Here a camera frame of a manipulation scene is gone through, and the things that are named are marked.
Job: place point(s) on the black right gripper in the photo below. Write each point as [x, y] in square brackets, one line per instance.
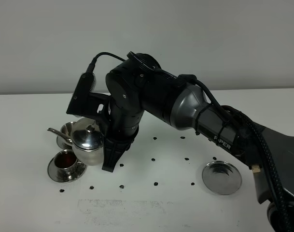
[119, 127]

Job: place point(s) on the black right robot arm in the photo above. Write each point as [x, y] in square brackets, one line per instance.
[140, 85]

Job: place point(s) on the far stainless steel teacup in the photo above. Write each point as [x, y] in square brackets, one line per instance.
[67, 128]

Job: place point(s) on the stainless steel teacup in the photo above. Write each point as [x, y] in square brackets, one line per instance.
[67, 128]
[66, 162]

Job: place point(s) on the far stainless steel saucer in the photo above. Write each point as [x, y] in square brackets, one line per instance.
[60, 142]

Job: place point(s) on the near stainless steel teacup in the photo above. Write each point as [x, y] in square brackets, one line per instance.
[66, 162]

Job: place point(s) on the near stainless steel saucer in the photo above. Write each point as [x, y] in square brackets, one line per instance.
[59, 177]

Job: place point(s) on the stainless steel teapot saucer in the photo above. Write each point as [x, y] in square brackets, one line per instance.
[221, 177]

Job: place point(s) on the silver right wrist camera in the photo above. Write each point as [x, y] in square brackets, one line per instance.
[86, 103]

